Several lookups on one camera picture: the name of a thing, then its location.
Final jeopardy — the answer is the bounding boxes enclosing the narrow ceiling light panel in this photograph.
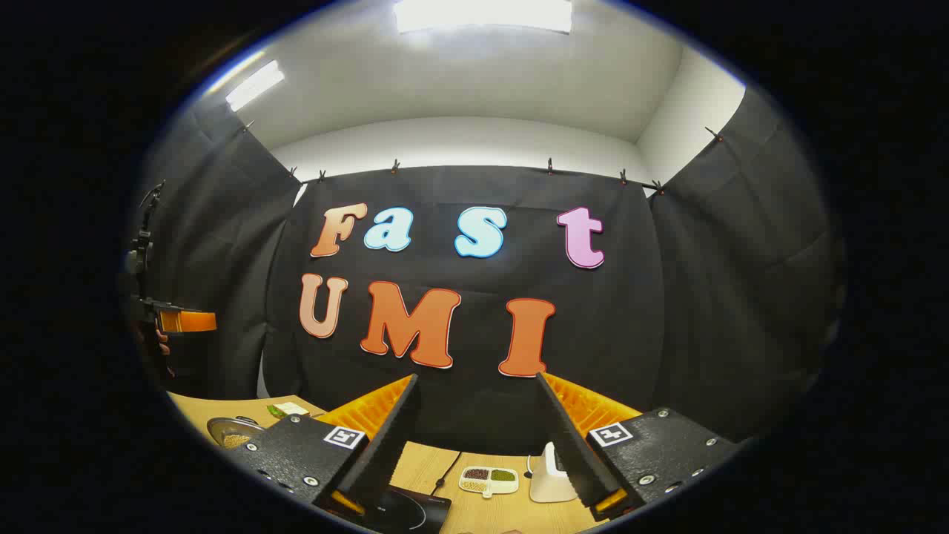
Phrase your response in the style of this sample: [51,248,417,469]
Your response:
[225,61,285,112]

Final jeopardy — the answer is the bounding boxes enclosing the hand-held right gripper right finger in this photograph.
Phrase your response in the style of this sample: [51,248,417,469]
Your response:
[535,371,742,524]

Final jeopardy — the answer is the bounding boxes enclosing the stainless steel pot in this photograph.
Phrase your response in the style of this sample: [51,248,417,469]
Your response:
[206,416,266,449]

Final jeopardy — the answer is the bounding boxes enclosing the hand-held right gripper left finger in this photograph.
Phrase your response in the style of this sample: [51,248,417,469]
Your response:
[226,373,422,520]

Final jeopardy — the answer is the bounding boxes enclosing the white divided bean dish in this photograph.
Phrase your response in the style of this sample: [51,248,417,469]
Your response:
[458,466,520,499]

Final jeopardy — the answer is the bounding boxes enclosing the white toaster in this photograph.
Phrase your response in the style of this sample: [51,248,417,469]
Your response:
[529,442,579,504]

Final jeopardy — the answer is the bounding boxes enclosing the black power cable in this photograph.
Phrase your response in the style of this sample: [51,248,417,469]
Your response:
[432,451,462,496]

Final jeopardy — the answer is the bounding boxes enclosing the black induction cooktop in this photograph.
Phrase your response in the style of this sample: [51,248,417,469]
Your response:
[356,486,452,534]

